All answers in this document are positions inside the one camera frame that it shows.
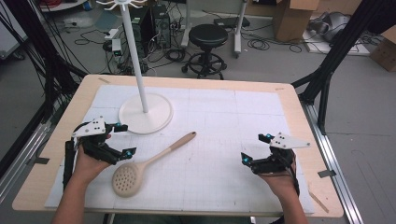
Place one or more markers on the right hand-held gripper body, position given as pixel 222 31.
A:
pixel 288 141

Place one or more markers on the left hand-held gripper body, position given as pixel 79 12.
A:
pixel 90 128

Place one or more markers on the beige slotted spoon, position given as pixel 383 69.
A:
pixel 126 180

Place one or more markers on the person's left hand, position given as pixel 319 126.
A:
pixel 88 168

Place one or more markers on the person's right hand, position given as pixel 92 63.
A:
pixel 280 184

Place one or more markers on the white hook stand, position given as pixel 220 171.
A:
pixel 146 118

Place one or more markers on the white gridded mat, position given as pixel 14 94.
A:
pixel 218 124

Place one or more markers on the black tape piece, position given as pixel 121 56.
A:
pixel 327 173
pixel 41 160

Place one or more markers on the thin wooden stick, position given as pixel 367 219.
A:
pixel 318 201

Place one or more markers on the person's dark trousers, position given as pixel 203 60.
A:
pixel 180 219

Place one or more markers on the white power strip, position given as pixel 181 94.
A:
pixel 111 33

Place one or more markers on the black computer tower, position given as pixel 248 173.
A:
pixel 141 31
pixel 161 26

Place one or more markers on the white floor board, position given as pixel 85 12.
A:
pixel 342 48

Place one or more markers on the black round stool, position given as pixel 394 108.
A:
pixel 208 35

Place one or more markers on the tall cardboard box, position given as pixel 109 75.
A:
pixel 292 21

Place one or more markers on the flat black box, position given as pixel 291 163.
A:
pixel 232 21

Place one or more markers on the grey bag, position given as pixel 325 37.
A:
pixel 333 25

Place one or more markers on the small cardboard box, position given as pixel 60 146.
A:
pixel 386 53

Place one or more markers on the aluminium rail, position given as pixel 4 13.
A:
pixel 333 161
pixel 21 155

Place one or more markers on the black metal frame strut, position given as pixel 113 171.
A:
pixel 31 37
pixel 339 46

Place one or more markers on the white board stand frame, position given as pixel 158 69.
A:
pixel 238 31

